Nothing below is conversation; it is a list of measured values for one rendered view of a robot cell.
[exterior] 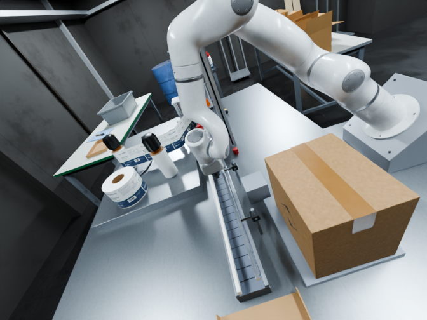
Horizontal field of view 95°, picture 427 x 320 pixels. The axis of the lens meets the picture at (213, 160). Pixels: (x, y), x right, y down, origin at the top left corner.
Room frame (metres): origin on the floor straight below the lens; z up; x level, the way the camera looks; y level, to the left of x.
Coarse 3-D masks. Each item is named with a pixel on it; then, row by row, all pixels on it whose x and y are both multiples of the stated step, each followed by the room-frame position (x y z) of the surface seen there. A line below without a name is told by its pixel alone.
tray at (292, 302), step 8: (296, 288) 0.21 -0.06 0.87; (288, 296) 0.21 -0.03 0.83; (296, 296) 0.20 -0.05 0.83; (264, 304) 0.22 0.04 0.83; (272, 304) 0.21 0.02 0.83; (280, 304) 0.20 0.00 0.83; (288, 304) 0.19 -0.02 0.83; (296, 304) 0.18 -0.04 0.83; (304, 304) 0.17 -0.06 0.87; (240, 312) 0.22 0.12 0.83; (248, 312) 0.21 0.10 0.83; (256, 312) 0.21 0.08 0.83; (264, 312) 0.20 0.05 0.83; (272, 312) 0.19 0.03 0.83; (280, 312) 0.18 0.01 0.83; (288, 312) 0.17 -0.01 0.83; (296, 312) 0.17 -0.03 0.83; (304, 312) 0.16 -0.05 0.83
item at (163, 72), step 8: (160, 64) 5.49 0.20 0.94; (168, 64) 5.10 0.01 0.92; (160, 72) 5.10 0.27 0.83; (168, 72) 5.08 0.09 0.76; (160, 80) 5.16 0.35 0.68; (168, 80) 5.07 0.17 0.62; (168, 88) 5.10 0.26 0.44; (176, 88) 5.08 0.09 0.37; (168, 96) 5.16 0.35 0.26; (176, 96) 5.08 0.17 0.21
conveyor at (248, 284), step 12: (216, 180) 0.78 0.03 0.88; (228, 180) 0.74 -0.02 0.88; (228, 204) 0.60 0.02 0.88; (228, 216) 0.54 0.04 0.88; (240, 216) 0.51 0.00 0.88; (228, 228) 0.48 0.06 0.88; (240, 240) 0.41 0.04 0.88; (240, 252) 0.37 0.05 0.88; (252, 252) 0.35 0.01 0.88; (240, 264) 0.33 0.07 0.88; (240, 276) 0.30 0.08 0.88; (252, 276) 0.28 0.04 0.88; (252, 288) 0.25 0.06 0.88
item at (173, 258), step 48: (240, 96) 1.81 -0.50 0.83; (240, 144) 1.06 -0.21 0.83; (288, 144) 0.86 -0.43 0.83; (240, 192) 0.68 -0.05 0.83; (96, 240) 0.81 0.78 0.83; (144, 240) 0.66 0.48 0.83; (192, 240) 0.54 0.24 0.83; (96, 288) 0.52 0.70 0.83; (144, 288) 0.43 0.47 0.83; (192, 288) 0.35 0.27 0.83; (288, 288) 0.23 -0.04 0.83; (336, 288) 0.18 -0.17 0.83; (384, 288) 0.14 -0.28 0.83
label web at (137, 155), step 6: (126, 150) 1.23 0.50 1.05; (132, 150) 1.23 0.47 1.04; (138, 150) 1.22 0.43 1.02; (144, 150) 1.21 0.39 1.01; (120, 156) 1.25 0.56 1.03; (126, 156) 1.24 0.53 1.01; (132, 156) 1.23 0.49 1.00; (138, 156) 1.23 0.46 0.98; (144, 156) 1.22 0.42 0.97; (150, 156) 1.21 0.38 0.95; (126, 162) 1.25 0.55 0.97; (132, 162) 1.24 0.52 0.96; (138, 162) 1.23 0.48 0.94; (144, 162) 1.22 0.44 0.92
